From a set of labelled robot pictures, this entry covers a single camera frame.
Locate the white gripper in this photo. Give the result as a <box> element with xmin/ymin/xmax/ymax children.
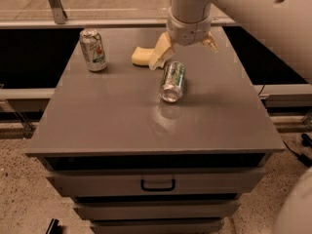
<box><xmin>148</xmin><ymin>9</ymin><xmax>218</xmax><ymax>70</ymax></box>

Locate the green soda can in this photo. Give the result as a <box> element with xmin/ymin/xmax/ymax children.
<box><xmin>159</xmin><ymin>61</ymin><xmax>186</xmax><ymax>103</ymax></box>

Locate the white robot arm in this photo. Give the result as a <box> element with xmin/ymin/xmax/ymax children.
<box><xmin>149</xmin><ymin>0</ymin><xmax>312</xmax><ymax>83</ymax></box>

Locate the white soda can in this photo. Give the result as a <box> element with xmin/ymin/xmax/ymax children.
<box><xmin>79</xmin><ymin>29</ymin><xmax>107</xmax><ymax>72</ymax></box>

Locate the yellow sponge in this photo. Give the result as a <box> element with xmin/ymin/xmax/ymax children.
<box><xmin>132</xmin><ymin>47</ymin><xmax>154</xmax><ymax>66</ymax></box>

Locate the grey drawer cabinet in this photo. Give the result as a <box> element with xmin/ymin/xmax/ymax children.
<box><xmin>27</xmin><ymin>28</ymin><xmax>284</xmax><ymax>234</ymax></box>

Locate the black object on floor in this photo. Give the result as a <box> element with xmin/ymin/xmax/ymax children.
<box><xmin>45</xmin><ymin>218</ymin><xmax>62</xmax><ymax>234</ymax></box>

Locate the left metal bracket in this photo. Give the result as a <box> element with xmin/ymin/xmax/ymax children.
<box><xmin>48</xmin><ymin>0</ymin><xmax>67</xmax><ymax>24</ymax></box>

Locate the black drawer handle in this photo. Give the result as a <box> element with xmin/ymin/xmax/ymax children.
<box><xmin>140</xmin><ymin>179</ymin><xmax>176</xmax><ymax>192</ymax></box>

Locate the black cable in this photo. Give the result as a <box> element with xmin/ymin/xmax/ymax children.
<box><xmin>282</xmin><ymin>140</ymin><xmax>312</xmax><ymax>169</ymax></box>

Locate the metal window rail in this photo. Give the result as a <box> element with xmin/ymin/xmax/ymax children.
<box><xmin>0</xmin><ymin>16</ymin><xmax>235</xmax><ymax>30</ymax></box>

